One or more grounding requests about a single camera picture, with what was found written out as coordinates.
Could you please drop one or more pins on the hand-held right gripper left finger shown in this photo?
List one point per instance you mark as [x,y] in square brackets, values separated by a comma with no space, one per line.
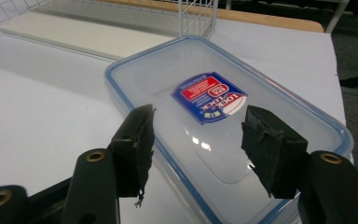
[130,155]

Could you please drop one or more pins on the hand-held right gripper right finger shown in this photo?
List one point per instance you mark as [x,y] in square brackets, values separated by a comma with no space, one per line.
[279,155]

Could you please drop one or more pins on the clear plastic container lid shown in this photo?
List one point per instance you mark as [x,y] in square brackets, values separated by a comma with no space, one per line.
[199,124]

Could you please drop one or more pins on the white metal stand leg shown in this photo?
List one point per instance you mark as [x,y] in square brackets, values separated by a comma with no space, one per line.
[337,15]

